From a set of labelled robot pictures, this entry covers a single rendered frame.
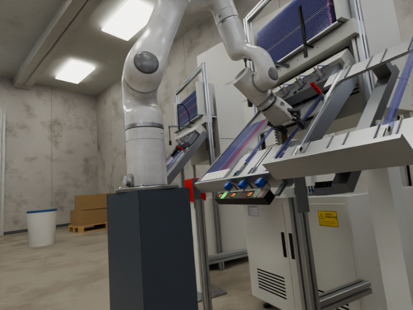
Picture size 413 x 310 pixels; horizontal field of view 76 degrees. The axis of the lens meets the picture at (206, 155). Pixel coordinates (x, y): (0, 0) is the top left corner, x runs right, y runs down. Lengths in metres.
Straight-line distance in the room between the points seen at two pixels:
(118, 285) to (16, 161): 8.26
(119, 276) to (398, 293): 0.71
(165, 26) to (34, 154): 8.34
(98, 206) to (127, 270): 5.95
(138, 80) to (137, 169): 0.26
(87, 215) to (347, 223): 5.98
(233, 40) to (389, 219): 0.75
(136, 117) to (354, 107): 1.10
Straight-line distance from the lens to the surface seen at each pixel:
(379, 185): 0.82
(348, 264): 1.21
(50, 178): 9.13
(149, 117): 0.81
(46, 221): 5.39
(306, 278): 0.94
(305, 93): 1.37
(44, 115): 9.44
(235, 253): 1.65
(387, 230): 0.83
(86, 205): 6.62
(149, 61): 0.82
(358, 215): 1.20
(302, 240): 0.91
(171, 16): 0.99
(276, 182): 0.96
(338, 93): 1.24
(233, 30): 1.07
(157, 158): 0.79
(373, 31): 1.65
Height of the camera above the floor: 0.68
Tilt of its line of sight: 8 degrees up
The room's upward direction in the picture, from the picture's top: 5 degrees counter-clockwise
